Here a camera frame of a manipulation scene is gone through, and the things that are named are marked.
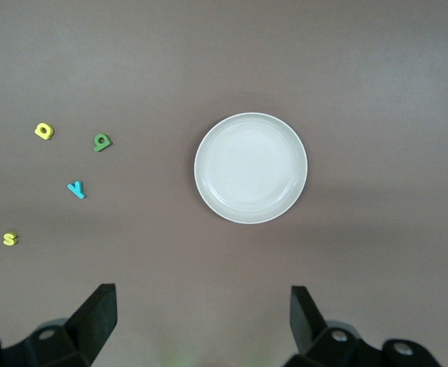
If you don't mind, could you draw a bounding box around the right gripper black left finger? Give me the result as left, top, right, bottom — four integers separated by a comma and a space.
0, 283, 118, 367

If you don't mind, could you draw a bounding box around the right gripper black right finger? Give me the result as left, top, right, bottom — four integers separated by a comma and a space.
284, 285, 443, 367

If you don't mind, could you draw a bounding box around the teal letter y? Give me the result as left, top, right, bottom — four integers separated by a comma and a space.
67, 180, 87, 200

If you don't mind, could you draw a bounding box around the green letter q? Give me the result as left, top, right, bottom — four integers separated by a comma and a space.
93, 133, 113, 153

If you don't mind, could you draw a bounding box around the beige round plate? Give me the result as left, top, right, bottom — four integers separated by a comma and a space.
193, 112, 309, 225

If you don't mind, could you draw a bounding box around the brown table cover sheet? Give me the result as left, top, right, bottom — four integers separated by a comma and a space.
0, 0, 448, 367

